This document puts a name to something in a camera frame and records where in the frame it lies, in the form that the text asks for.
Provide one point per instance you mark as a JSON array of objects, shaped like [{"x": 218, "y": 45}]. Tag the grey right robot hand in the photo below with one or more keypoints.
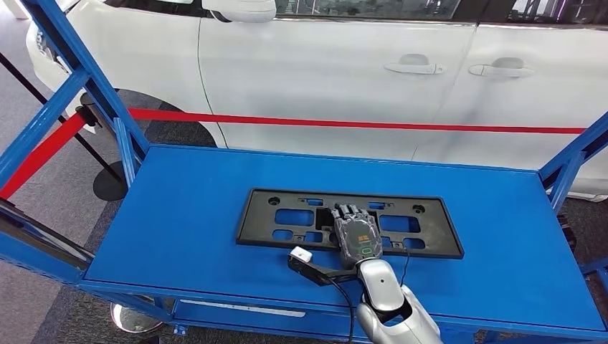
[{"x": 358, "y": 237}]

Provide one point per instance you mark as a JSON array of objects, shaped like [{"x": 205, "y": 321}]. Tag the black plastic plate bracket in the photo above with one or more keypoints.
[{"x": 256, "y": 223}]

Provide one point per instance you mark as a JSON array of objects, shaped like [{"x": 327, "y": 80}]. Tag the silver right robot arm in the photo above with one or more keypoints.
[{"x": 413, "y": 327}]

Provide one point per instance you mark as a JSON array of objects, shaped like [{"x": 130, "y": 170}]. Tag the blue metal shelf rack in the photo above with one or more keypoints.
[{"x": 190, "y": 213}]

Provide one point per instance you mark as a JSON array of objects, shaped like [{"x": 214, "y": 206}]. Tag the long red barrier belt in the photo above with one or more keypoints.
[{"x": 332, "y": 123}]

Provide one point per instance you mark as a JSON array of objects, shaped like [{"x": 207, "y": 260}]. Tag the white car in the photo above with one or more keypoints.
[{"x": 309, "y": 71}]

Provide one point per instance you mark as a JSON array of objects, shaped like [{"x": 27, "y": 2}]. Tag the black ribbed block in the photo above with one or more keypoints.
[{"x": 567, "y": 232}]

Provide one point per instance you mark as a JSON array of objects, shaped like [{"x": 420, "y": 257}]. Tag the dark stanchion with chrome base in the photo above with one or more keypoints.
[{"x": 138, "y": 320}]

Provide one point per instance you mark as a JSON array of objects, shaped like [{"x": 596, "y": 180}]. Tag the thin black stanchion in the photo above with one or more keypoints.
[{"x": 109, "y": 183}]

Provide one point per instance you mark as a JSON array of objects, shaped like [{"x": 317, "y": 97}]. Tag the white car side mirror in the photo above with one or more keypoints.
[{"x": 242, "y": 9}]

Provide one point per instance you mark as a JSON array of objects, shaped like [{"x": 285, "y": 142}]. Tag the short red barrier belt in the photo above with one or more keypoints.
[{"x": 43, "y": 154}]

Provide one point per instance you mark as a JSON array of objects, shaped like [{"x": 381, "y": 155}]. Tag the black camera bracket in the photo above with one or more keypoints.
[{"x": 328, "y": 274}]

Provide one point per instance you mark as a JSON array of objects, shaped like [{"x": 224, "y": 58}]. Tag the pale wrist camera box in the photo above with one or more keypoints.
[{"x": 301, "y": 254}]

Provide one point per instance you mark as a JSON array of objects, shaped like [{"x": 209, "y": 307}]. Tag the chrome stanchion post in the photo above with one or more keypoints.
[{"x": 89, "y": 116}]

